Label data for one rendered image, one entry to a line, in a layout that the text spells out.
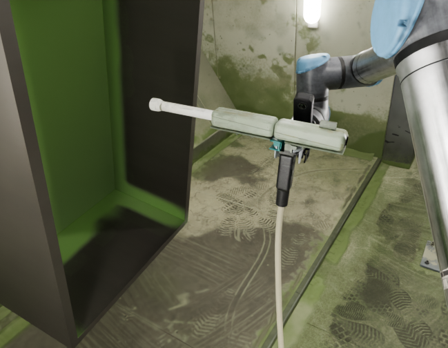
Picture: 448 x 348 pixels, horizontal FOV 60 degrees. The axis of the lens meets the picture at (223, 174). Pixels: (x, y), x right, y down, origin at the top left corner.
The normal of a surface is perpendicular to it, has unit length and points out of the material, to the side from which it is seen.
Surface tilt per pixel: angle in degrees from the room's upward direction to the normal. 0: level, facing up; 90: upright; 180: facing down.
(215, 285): 0
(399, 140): 90
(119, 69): 90
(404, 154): 90
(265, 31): 90
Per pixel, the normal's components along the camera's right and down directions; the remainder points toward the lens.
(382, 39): -1.00, -0.02
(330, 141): -0.41, 0.40
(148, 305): -0.07, -0.86
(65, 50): 0.88, 0.35
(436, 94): -0.74, -0.04
